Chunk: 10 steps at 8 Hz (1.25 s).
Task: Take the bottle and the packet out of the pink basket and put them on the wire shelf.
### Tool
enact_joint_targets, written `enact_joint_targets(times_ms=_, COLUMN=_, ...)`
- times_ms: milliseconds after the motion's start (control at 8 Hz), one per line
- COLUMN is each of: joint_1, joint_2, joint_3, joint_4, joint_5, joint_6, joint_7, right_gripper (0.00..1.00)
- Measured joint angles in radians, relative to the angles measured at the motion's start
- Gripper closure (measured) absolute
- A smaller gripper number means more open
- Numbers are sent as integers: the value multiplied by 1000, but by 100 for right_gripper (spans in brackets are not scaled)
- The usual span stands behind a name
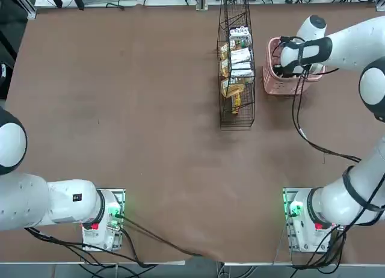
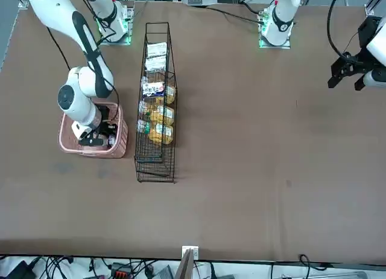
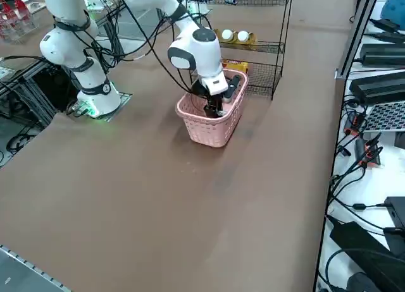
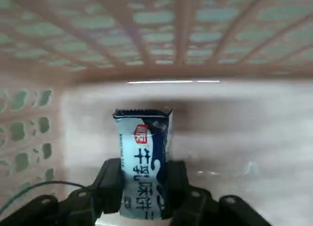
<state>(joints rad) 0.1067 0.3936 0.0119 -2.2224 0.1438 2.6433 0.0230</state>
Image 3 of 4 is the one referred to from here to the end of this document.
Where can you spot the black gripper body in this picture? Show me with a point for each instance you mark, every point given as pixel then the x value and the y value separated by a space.
pixel 199 88

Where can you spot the pink plastic basket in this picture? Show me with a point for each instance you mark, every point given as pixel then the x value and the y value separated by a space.
pixel 209 137

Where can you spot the yellow biscuit packet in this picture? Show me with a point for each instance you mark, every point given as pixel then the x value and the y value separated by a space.
pixel 237 65

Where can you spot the red black electronic device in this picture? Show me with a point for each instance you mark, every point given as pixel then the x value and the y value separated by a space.
pixel 354 121
pixel 368 153

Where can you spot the black power adapter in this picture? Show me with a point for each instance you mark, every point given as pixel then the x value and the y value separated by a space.
pixel 376 86
pixel 383 55

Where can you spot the grey perforated plate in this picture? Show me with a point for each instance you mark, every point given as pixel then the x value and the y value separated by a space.
pixel 386 115

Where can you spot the clear rack with red boxes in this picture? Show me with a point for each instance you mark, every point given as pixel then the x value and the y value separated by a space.
pixel 12 10

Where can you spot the black box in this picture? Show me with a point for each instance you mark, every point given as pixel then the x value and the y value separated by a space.
pixel 397 210

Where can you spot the blue round object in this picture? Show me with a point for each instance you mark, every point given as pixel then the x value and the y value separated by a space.
pixel 394 6

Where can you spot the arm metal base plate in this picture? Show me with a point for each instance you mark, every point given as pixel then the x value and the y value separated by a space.
pixel 125 97

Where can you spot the black metal frame cart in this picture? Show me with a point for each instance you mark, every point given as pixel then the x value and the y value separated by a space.
pixel 47 80

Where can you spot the aluminium profile post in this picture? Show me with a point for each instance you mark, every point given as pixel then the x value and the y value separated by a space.
pixel 357 36

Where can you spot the aluminium edge rail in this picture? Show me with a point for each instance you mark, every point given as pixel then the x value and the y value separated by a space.
pixel 25 270

